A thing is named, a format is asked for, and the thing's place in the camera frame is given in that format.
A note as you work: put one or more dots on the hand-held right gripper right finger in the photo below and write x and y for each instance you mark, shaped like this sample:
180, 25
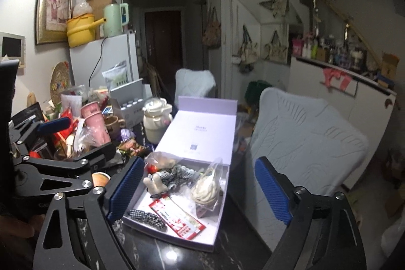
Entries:
273, 191

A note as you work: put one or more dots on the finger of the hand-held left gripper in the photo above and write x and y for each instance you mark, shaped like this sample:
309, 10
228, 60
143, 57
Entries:
53, 125
63, 165

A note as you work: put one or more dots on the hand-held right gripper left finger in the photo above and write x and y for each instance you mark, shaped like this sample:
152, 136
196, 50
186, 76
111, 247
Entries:
126, 191

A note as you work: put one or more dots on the gingham dress plush doll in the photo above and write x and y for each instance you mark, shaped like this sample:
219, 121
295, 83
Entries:
155, 183

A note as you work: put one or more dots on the small clear zip bag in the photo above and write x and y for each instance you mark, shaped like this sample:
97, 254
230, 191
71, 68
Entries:
164, 159

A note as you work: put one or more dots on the red white packet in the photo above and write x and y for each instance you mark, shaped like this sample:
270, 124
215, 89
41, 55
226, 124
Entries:
177, 219

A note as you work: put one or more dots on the clear bag with cream plush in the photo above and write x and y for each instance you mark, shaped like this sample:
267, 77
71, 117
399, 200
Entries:
205, 191

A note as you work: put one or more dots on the lavender gift box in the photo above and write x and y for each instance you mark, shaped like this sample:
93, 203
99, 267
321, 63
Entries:
196, 137

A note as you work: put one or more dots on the person's left hand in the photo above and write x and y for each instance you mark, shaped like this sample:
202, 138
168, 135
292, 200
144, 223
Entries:
15, 225

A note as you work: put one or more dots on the glass mug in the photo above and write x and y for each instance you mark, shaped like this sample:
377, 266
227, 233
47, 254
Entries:
65, 151

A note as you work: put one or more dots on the red snack bag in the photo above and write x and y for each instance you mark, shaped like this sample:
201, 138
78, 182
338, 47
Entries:
68, 118

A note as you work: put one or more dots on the black printed box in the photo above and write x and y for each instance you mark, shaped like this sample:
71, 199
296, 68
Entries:
27, 115

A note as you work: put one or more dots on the small metal bowl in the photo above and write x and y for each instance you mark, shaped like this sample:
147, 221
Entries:
101, 180

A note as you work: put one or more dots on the dark printed snack bag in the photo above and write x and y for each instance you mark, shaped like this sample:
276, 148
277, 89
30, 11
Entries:
136, 149

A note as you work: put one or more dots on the woven round tray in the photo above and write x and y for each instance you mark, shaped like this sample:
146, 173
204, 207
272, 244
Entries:
60, 83

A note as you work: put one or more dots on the pink tumbler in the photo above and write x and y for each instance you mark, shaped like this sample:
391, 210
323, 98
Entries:
96, 124

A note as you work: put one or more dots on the purple foil candy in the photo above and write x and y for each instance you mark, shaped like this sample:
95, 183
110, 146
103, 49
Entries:
127, 135

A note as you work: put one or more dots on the light blue covered chair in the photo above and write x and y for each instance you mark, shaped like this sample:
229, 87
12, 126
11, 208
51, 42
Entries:
196, 83
310, 146

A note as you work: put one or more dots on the brown mug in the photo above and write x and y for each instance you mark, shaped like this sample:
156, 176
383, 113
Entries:
114, 126

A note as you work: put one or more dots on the cream insulated jug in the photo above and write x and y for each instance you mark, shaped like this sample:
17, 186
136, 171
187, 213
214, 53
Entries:
156, 124

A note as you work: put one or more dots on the white carton of bottles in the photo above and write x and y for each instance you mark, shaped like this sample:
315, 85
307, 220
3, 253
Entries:
133, 111

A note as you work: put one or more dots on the green white pouch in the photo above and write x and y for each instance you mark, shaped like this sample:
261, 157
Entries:
117, 75

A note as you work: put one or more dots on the yellow pot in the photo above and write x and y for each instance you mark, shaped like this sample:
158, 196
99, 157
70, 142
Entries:
80, 32

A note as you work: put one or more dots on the white fridge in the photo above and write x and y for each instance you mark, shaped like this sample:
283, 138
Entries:
117, 51

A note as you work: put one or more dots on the green bag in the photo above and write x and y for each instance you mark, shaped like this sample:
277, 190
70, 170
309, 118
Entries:
259, 89

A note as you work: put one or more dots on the gold framed picture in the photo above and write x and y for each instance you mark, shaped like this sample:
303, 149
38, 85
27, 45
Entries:
53, 4

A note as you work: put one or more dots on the white counter cabinet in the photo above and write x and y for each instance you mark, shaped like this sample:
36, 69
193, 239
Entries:
364, 118

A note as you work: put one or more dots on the crumpled clear plastic bag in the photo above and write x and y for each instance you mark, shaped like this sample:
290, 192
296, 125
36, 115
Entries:
83, 9

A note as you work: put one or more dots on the green electric kettle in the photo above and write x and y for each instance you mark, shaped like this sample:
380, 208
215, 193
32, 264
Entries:
114, 20

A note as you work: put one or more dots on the pink cloth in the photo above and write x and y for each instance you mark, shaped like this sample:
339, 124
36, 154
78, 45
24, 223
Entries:
337, 78

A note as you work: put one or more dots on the brown cardboard box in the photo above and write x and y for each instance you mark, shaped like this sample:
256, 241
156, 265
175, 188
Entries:
101, 2

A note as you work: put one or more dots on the dark wooden door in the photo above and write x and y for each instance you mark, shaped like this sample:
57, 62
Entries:
163, 39

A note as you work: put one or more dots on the beige tote bag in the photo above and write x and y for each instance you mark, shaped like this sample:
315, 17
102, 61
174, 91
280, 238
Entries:
248, 50

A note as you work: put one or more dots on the row of bottles and jars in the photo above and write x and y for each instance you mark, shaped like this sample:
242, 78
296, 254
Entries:
332, 51

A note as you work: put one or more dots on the open cardboard box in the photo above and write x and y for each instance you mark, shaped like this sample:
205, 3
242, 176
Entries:
390, 67

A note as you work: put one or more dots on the brown tote bag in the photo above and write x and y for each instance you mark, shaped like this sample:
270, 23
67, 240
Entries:
211, 31

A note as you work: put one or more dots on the wooden stair railing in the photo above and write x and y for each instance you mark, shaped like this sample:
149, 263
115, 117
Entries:
348, 23

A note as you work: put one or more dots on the wall intercom monitor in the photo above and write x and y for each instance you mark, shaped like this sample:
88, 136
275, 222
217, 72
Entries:
11, 47

